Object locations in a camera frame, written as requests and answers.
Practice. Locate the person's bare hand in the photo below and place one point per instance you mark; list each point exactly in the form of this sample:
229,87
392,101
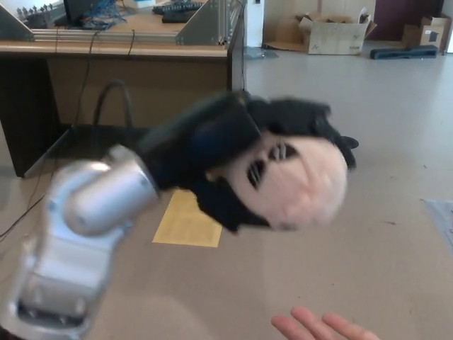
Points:
332,331

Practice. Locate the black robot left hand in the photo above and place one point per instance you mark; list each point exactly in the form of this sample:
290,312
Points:
198,141

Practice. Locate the round white plush toy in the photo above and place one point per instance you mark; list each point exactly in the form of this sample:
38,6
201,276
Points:
308,184

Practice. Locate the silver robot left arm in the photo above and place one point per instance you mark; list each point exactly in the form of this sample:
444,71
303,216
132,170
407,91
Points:
81,212

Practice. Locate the wooden desk with dark sides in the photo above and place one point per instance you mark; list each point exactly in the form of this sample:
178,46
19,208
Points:
159,74

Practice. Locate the yellow paper sheet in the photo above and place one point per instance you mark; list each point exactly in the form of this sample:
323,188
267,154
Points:
184,226

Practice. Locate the flat black device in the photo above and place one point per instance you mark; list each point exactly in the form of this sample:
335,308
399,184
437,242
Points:
177,17

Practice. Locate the black keyboard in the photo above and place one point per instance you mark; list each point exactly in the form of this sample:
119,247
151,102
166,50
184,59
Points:
175,8

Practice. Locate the white box with blue print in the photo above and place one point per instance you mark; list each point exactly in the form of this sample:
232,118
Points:
143,3

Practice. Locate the grey cloth at edge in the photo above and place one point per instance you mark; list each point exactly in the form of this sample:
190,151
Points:
444,219

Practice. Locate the large open cardboard box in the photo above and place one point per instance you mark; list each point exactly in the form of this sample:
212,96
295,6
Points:
334,37

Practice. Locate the black monitor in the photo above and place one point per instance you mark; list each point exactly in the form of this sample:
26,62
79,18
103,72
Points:
74,8

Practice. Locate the row of grey metal parts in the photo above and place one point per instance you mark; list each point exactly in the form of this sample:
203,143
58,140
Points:
39,17

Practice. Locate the white packing piece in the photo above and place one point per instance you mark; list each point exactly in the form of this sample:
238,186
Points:
363,16

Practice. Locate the maroon door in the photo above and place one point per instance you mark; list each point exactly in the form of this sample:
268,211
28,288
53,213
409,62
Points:
400,17

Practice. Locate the small cardboard box with label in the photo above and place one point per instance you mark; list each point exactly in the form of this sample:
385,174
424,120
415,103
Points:
430,33

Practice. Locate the aluminium profile frame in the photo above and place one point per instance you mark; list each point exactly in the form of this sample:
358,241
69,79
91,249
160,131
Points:
198,30

